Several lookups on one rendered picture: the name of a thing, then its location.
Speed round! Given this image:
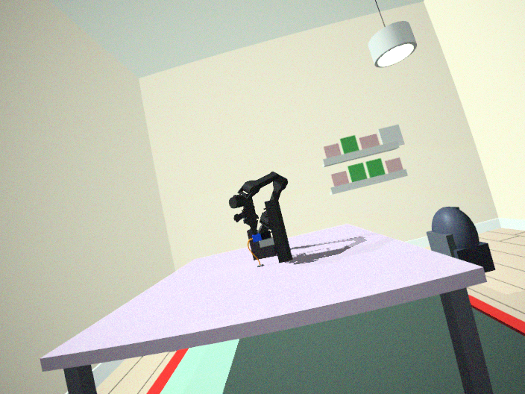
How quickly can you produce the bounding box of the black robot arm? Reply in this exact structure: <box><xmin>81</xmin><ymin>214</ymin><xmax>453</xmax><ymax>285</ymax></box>
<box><xmin>229</xmin><ymin>172</ymin><xmax>288</xmax><ymax>234</ymax></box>

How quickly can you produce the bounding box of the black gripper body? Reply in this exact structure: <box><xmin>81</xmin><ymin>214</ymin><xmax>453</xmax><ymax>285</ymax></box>
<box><xmin>243</xmin><ymin>204</ymin><xmax>259</xmax><ymax>224</ymax></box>

